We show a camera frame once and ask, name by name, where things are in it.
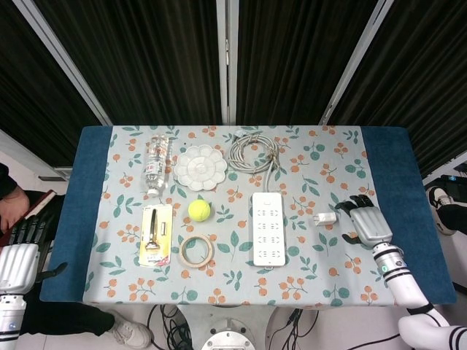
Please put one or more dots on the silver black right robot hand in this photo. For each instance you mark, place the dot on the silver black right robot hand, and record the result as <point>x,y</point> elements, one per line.
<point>370,224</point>

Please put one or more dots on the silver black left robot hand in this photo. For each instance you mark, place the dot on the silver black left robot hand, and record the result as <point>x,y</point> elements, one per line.
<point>16,268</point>

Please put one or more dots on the small white plug adapter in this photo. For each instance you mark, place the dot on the small white plug adapter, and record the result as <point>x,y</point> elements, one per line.
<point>326,218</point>

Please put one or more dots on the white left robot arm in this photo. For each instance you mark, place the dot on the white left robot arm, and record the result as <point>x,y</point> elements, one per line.
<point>11,317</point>

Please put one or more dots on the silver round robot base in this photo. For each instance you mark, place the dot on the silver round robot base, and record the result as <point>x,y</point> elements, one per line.
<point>228,339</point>

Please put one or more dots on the floral grey tablecloth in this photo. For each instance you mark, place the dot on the floral grey tablecloth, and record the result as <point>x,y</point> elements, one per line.
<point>310,175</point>

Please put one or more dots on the white power strip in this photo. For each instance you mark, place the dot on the white power strip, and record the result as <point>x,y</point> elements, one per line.
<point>268,229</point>

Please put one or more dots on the dark red book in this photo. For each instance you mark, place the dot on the dark red book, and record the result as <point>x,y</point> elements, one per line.
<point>40,204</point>

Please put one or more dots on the black and white sneaker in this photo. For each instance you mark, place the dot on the black and white sneaker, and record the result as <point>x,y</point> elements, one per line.
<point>439,204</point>

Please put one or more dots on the bystander in black clothes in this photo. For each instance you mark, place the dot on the bystander in black clothes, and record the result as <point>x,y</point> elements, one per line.
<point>65,321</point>

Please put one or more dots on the blue table cover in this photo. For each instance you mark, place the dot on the blue table cover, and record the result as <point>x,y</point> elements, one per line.
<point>80,218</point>

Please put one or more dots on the black trouser leg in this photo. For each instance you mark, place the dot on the black trouser leg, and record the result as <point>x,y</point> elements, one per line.
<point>456,218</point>

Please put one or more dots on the black device with blue light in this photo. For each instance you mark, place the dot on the black device with blue light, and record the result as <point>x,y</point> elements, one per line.
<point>454,186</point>

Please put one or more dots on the razor in yellow blister pack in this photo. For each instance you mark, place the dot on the razor in yellow blister pack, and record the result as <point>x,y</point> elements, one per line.
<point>155,233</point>

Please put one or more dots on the black curtain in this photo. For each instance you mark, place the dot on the black curtain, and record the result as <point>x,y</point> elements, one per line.
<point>292,54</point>
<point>419,73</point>
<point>29,91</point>
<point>146,54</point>

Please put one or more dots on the yellow tennis ball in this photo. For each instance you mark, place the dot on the yellow tennis ball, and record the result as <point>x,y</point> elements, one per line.
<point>199,210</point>

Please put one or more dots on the clear plastic water bottle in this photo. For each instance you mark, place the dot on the clear plastic water bottle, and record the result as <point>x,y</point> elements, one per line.
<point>157,164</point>

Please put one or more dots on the beige tape roll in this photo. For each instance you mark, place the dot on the beige tape roll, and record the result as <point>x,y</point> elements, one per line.
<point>197,264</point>

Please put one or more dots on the white flower-shaped paint palette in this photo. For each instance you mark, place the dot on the white flower-shaped paint palette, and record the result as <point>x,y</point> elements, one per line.
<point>200,167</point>

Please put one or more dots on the grey metal frame rail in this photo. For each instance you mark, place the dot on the grey metal frame rail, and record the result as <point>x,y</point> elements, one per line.
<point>445,166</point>
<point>33,153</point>

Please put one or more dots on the grey metal frame post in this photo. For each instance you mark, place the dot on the grey metal frame post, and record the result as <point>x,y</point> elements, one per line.
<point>62,58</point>
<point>226,54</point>
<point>354,62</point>

